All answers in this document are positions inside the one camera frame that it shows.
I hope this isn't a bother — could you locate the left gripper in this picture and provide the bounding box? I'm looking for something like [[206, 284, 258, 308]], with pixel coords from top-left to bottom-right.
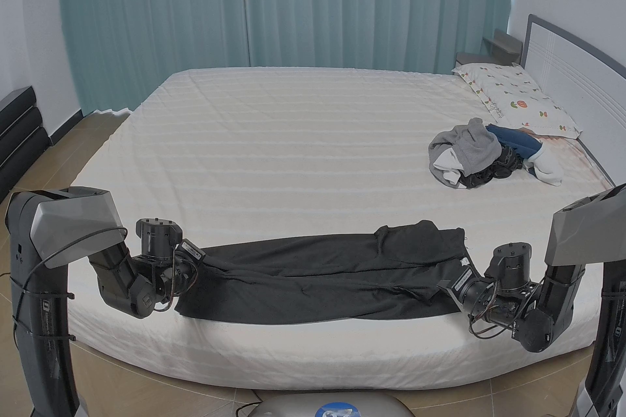
[[170, 238, 205, 297]]

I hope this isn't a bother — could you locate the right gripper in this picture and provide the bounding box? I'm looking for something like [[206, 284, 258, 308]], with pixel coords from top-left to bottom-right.
[[437, 265, 494, 315]]

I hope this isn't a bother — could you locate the black T-shirt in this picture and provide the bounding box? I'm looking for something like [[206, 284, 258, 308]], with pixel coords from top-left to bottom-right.
[[174, 220, 473, 323]]

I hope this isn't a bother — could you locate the pile of clothes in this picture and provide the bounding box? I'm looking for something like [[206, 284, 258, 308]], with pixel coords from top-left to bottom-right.
[[429, 117, 564, 190]]

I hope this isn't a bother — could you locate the bed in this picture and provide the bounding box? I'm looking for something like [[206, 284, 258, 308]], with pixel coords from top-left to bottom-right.
[[49, 13, 626, 393]]

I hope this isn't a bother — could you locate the white printed pillow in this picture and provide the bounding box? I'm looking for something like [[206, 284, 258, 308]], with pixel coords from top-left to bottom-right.
[[452, 62, 584, 141]]

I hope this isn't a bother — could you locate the black chest of drawers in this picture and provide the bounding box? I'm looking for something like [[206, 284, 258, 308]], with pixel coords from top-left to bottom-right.
[[0, 86, 52, 201]]

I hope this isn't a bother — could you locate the grey bedside table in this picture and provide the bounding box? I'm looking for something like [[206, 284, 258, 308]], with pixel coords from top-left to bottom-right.
[[455, 27, 524, 68]]

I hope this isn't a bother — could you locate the black cable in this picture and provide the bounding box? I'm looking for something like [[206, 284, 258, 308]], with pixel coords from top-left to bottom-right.
[[12, 227, 129, 308]]

